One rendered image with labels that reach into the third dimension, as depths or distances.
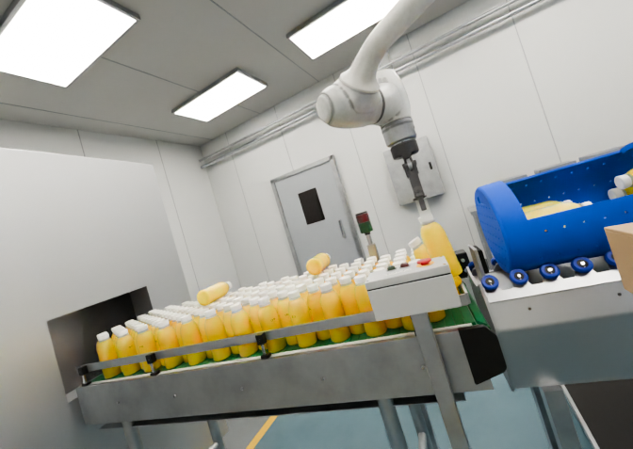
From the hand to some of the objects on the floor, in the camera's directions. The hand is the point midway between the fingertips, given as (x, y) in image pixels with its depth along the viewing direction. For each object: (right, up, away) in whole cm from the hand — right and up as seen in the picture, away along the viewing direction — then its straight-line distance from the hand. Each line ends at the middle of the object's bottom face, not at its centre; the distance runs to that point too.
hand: (424, 210), depth 83 cm
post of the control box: (+24, -120, -13) cm, 123 cm away
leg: (+55, -111, 0) cm, 124 cm away
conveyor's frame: (-27, -137, +35) cm, 144 cm away
